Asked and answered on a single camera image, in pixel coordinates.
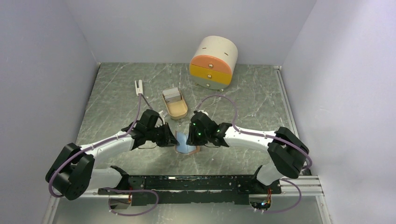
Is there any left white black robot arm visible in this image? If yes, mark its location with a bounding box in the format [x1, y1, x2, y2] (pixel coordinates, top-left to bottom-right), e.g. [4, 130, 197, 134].
[45, 109, 179, 200]

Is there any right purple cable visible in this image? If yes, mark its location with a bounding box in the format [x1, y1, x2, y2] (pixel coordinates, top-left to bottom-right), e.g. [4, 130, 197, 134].
[195, 94, 313, 215]

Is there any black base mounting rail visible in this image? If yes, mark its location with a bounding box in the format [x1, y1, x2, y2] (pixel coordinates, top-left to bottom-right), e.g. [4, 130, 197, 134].
[98, 175, 282, 206]

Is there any purple cable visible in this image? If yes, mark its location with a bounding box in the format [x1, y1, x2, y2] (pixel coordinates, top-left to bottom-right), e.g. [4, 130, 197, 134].
[195, 94, 313, 215]
[48, 92, 160, 217]

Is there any round three-drawer organizer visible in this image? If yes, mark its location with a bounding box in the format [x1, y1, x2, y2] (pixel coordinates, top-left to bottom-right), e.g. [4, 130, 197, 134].
[189, 35, 238, 90]

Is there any small white clip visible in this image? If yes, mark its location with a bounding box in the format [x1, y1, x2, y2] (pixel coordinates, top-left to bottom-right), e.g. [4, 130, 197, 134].
[134, 79, 143, 96]

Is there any aluminium frame rail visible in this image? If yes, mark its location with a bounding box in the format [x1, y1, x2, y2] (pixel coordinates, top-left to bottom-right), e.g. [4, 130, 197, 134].
[43, 63, 331, 224]

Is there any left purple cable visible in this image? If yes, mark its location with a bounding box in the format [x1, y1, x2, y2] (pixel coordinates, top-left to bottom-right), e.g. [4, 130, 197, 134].
[48, 92, 160, 217]

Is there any beige oval tray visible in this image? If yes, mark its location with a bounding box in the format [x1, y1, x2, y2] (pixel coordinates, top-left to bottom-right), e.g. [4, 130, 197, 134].
[162, 89, 188, 120]

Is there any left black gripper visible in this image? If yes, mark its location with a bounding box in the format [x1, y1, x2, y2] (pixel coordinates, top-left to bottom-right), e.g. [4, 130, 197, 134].
[147, 122, 180, 147]

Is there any stack of grey cards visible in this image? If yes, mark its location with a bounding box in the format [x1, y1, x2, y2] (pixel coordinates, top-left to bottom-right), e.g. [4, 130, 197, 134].
[163, 87, 181, 101]

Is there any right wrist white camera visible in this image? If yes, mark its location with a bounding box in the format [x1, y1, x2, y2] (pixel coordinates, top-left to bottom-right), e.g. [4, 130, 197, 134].
[194, 109, 207, 115]

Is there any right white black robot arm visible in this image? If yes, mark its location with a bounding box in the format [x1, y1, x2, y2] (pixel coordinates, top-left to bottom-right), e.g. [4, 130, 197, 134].
[185, 111, 311, 193]

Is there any pink card holder wallet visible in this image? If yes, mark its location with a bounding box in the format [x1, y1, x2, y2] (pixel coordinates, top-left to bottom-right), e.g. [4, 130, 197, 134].
[175, 131, 200, 155]

